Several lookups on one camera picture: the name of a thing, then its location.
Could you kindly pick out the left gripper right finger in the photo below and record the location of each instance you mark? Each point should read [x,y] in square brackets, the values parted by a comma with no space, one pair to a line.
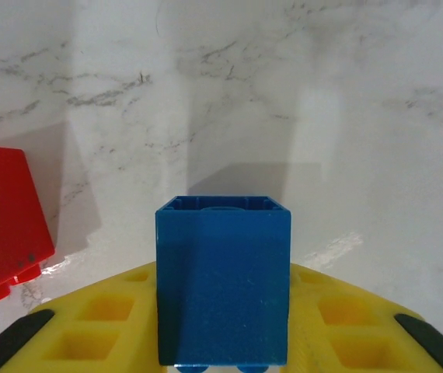
[346,334]

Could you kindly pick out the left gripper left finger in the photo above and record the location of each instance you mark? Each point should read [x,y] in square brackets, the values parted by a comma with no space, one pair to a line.
[101,330]

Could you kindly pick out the blue lego brick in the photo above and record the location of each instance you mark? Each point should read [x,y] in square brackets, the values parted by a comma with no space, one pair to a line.
[221,279]

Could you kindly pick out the red lego brick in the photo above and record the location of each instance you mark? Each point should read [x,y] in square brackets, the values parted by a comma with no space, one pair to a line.
[8,217]

